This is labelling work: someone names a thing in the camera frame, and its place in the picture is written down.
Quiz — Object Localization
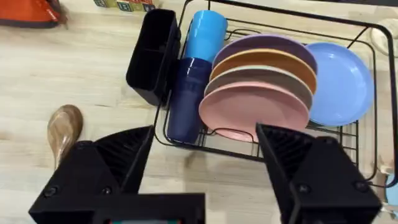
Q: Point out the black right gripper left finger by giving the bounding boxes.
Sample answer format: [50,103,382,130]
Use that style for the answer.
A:
[28,124,155,223]

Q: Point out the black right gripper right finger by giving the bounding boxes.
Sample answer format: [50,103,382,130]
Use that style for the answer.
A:
[255,123,382,224]

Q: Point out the wooden spoon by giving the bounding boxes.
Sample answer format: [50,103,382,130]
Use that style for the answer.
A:
[47,104,84,170]

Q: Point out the light blue object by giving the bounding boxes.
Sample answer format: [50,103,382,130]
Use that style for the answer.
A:
[385,174,398,212]

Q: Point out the blue plate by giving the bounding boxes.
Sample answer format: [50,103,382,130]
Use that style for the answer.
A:
[305,42,375,127]

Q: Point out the pink plate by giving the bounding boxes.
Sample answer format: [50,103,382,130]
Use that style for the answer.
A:
[198,81,310,142]

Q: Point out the dark blue cup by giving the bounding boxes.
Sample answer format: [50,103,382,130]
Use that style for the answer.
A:
[167,57,213,144]

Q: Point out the black cutlery holder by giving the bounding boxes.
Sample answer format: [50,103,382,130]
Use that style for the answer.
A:
[126,8,182,107]

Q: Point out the grey plate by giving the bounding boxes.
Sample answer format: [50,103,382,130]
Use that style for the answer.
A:
[204,65,313,110]

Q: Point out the orange plate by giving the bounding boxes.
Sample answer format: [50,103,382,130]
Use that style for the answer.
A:
[210,49,318,95]

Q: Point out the purple plate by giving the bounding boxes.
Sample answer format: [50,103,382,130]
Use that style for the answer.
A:
[212,34,318,75]

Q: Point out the toy blocks on board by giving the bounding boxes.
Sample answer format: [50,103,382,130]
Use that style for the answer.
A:
[93,0,156,12]

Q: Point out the light blue cup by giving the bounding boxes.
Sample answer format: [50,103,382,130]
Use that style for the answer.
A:
[183,9,229,63]

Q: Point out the orange bag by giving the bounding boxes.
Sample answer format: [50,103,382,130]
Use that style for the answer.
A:
[0,0,63,29]

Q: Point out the black wire dish rack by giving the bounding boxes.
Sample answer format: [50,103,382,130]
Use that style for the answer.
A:
[153,0,398,189]

